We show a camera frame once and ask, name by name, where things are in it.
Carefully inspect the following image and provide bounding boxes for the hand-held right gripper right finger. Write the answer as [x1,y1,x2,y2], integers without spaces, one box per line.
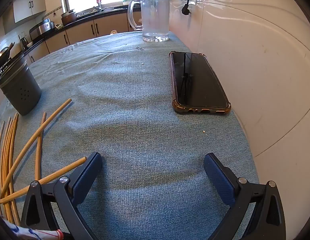
[203,152,287,240]

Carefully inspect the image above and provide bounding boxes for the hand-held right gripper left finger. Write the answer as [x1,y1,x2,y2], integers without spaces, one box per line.
[20,152,103,240]

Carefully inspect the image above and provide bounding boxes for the bunch of wooden chopsticks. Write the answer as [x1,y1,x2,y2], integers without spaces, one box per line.
[0,99,88,227]

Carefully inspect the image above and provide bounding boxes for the dark grey utensil holder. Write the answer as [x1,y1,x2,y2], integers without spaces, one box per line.
[0,54,42,116]

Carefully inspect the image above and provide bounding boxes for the blue-grey tablecloth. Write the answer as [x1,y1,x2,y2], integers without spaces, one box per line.
[0,31,260,240]

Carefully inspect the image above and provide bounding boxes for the white patterned garment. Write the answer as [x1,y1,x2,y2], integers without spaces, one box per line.
[0,210,65,240]

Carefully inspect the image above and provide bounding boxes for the black smartphone in clear case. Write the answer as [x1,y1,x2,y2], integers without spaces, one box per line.
[169,51,232,115]

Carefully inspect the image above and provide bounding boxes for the gas stove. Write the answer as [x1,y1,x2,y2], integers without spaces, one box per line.
[0,62,13,80]

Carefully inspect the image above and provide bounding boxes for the steel kettle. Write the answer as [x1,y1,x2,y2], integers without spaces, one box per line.
[19,37,29,52]

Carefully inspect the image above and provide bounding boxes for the black wok with lid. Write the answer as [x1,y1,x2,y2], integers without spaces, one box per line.
[0,42,15,65]

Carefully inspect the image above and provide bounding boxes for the beige lower kitchen cabinets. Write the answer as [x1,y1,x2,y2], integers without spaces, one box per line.
[25,11,143,64]

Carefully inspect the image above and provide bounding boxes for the beige kitchen cabinets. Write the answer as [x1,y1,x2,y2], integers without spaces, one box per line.
[25,11,143,64]
[12,0,48,23]

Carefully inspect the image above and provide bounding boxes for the silver rice cooker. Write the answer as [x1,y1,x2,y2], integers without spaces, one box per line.
[29,19,55,40]

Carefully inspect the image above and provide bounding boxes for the black kitchen countertop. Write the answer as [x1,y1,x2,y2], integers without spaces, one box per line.
[0,5,143,80]

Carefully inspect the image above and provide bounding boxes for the brown cooking pot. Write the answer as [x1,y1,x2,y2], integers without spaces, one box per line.
[60,9,77,25]

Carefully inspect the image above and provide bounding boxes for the clear glass mug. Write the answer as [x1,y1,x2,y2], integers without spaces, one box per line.
[127,0,171,43]

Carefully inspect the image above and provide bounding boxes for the beige upper kitchen cabinets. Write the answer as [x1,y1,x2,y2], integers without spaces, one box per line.
[12,0,48,23]

